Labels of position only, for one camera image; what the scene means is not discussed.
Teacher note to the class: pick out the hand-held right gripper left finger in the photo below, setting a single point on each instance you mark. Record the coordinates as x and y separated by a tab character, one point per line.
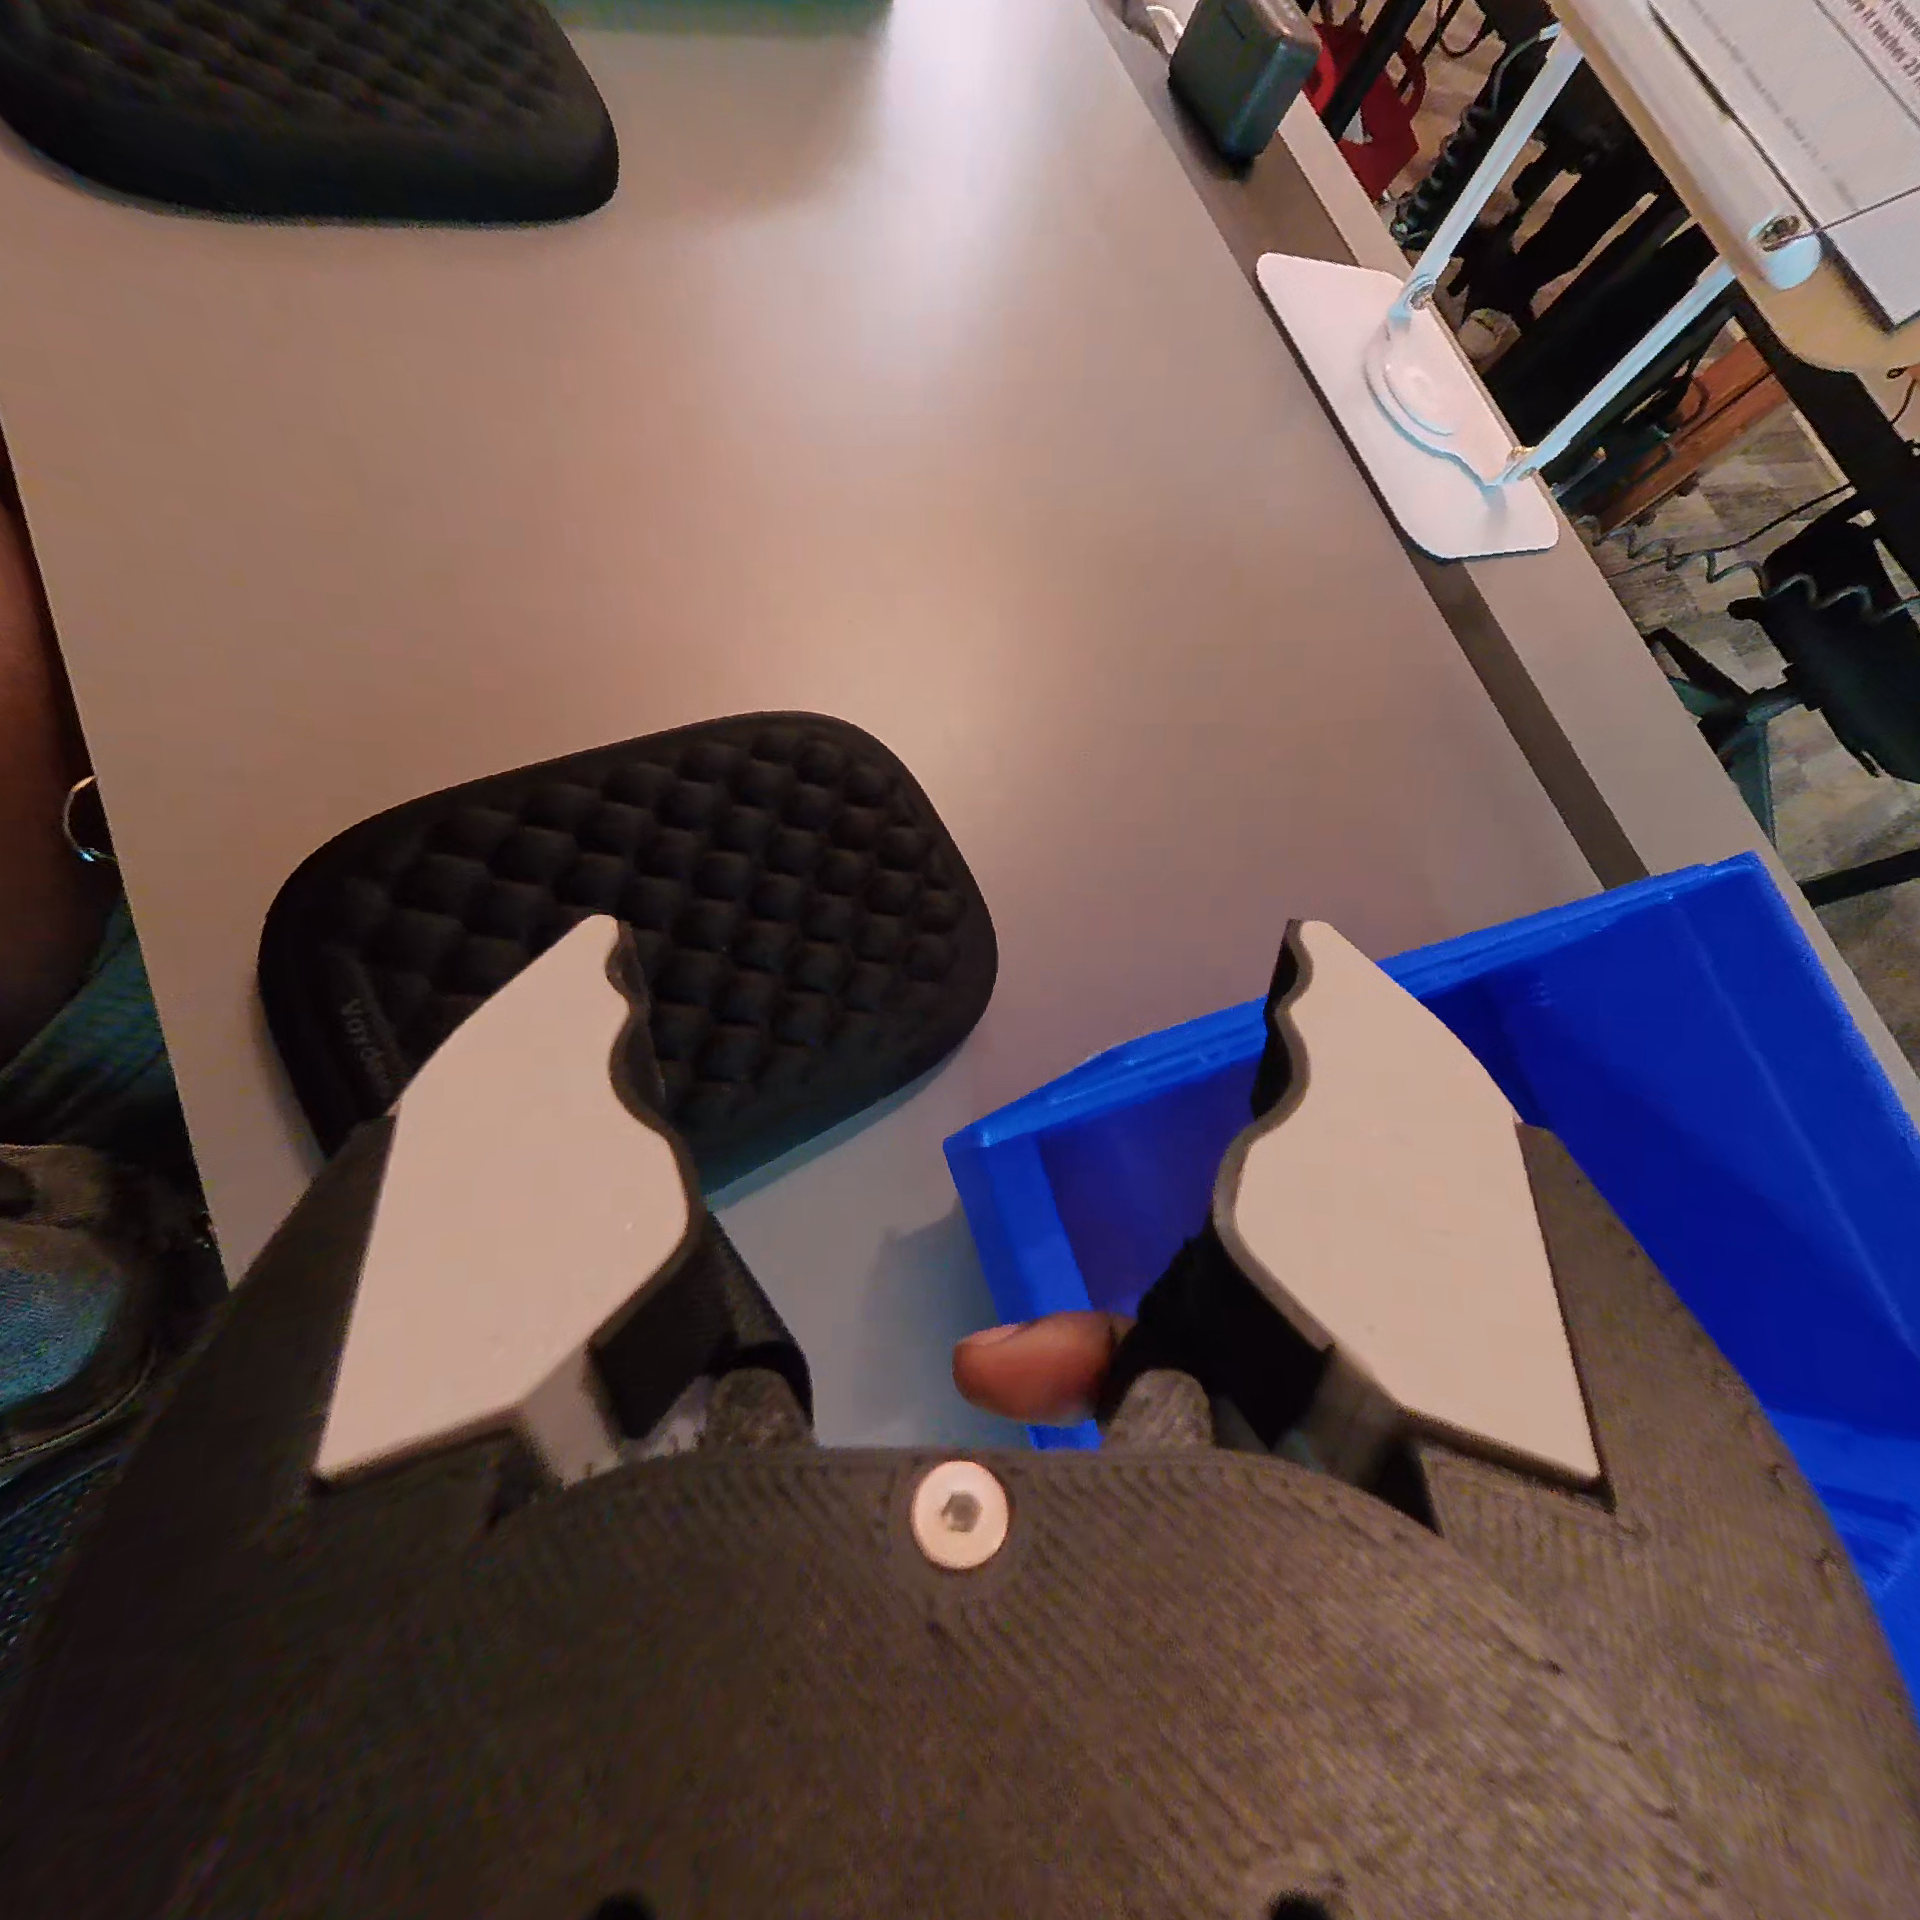
494	1231

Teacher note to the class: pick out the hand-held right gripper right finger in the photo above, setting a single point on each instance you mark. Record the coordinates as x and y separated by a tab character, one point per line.
1396	1231

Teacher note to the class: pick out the blue plastic bin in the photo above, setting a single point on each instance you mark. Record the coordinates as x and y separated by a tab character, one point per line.
1681	1141

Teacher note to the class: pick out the grey desk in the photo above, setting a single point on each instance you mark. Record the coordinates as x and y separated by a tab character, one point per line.
902	495

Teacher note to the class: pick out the white desk stand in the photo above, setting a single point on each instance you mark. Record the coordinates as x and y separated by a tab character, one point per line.
1349	324

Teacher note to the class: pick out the person's right hand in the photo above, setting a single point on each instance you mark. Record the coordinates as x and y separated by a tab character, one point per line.
1037	1366

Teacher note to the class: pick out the black textured wrist pad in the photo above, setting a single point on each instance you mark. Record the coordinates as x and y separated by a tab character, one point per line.
301	106
720	902

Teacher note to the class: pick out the person's blue trousers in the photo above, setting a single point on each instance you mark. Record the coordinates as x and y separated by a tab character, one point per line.
77	1080

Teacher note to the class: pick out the black office chair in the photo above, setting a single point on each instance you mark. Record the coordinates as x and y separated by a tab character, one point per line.
1838	645

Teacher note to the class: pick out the red object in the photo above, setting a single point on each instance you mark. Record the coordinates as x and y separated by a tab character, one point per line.
1389	136

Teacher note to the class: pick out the white panel with paper sheet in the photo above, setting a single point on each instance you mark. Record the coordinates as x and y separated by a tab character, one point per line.
1725	136

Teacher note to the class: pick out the dark grey charger case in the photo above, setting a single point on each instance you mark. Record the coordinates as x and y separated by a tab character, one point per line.
1238	68

